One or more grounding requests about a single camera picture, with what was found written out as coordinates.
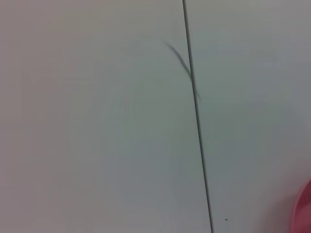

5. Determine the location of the pink plastic plate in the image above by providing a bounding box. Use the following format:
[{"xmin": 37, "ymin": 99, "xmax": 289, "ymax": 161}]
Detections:
[{"xmin": 291, "ymin": 178, "xmax": 311, "ymax": 233}]

